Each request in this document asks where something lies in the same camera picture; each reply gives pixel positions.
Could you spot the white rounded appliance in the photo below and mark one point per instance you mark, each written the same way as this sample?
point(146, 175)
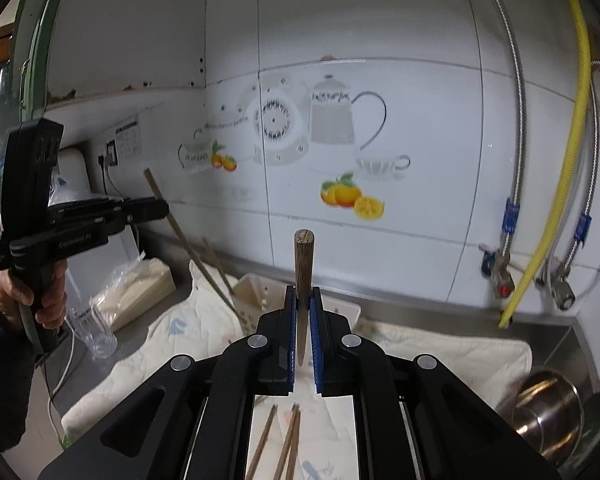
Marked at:
point(72, 167)

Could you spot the person's left forearm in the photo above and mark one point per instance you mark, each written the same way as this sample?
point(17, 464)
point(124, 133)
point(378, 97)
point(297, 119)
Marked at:
point(5, 385)

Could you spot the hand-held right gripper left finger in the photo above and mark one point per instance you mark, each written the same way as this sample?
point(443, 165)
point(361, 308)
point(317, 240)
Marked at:
point(292, 350)

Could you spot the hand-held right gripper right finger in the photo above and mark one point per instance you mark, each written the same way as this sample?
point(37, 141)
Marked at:
point(316, 355)

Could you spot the clear bag of beige sheets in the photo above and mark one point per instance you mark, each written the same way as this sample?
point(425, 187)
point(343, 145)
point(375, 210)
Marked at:
point(140, 285)

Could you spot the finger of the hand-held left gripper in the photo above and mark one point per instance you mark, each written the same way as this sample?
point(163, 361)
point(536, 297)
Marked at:
point(147, 208)

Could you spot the crumpled clear plastic bag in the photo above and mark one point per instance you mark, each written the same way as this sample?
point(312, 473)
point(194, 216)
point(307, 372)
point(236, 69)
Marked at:
point(62, 187)

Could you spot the white wall socket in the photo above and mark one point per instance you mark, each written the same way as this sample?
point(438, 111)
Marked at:
point(111, 150)

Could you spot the clear glass cup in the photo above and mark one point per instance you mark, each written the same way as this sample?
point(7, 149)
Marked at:
point(97, 335)

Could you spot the cream quilted printed mat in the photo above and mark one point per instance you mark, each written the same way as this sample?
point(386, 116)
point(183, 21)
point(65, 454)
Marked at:
point(430, 360)

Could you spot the stainless steel pot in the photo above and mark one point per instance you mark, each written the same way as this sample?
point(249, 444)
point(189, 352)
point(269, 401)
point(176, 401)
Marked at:
point(545, 410)

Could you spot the person's left hand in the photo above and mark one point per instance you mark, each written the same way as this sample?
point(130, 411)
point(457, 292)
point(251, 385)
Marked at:
point(53, 305)

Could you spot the metal angle valve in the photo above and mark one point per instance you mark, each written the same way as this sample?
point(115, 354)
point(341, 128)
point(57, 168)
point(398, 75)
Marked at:
point(560, 290)

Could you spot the green window frame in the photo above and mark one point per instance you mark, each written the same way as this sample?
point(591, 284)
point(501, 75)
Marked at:
point(35, 60)

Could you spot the white printed wall sticker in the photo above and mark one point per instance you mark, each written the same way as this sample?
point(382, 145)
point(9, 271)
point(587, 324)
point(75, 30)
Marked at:
point(128, 137)

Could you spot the wooden chopstick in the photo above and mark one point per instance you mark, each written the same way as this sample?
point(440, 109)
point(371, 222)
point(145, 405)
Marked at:
point(283, 442)
point(262, 437)
point(180, 232)
point(303, 270)
point(293, 447)
point(217, 265)

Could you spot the beige plastic utensil holder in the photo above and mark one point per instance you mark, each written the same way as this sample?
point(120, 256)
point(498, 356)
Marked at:
point(252, 295)

